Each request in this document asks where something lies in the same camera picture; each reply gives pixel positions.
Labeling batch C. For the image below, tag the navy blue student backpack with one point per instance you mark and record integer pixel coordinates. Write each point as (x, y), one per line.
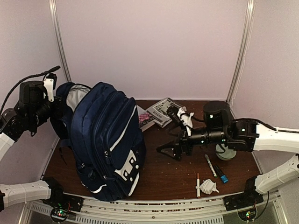
(101, 127)

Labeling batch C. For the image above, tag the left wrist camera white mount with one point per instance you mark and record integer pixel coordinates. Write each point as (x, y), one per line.
(49, 83)

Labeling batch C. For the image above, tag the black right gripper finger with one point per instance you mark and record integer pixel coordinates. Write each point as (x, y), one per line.
(176, 135)
(167, 149)

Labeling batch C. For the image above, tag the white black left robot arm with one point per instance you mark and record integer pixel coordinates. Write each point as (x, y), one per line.
(28, 105)

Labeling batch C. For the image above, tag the grey marker pen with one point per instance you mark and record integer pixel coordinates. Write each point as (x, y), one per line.
(210, 165)

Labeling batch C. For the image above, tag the black white illustrated book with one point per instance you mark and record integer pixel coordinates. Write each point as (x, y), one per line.
(159, 111)

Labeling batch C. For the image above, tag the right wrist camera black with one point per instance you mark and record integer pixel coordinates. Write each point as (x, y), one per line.
(181, 118)

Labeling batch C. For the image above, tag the right aluminium corner post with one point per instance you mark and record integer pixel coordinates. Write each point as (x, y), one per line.
(246, 34)

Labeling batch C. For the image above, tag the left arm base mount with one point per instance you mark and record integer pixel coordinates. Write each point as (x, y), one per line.
(63, 205)

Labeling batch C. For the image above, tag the aluminium front rail frame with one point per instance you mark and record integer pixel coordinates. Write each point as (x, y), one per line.
(206, 210)

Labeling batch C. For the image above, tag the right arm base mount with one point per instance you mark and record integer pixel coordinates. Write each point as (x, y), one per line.
(246, 202)

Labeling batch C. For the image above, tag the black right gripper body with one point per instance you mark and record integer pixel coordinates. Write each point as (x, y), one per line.
(184, 141)

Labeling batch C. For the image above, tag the pale blue ceramic bowl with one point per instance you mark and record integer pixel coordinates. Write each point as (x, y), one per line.
(224, 153)

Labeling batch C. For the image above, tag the white red-capped pen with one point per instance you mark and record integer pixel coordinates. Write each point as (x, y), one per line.
(197, 187)

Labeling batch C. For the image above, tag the black blue marker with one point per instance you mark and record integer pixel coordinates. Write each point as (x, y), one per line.
(220, 173)

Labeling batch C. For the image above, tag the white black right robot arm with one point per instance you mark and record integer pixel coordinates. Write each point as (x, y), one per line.
(244, 134)

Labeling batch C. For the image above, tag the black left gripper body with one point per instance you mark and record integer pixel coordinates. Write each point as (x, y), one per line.
(57, 112)

